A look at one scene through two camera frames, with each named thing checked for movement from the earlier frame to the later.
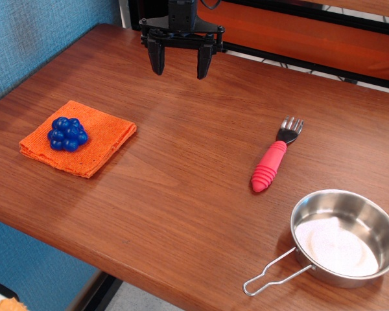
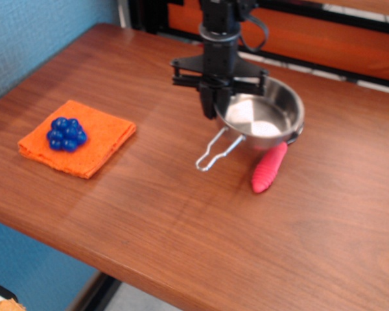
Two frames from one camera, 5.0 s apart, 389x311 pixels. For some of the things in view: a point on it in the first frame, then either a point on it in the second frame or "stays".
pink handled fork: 275,153 stays
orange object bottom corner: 10,304 stays
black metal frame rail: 317,65 stays
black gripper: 181,28 → 219,67
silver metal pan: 349,239 → 271,119
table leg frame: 98,294 stays
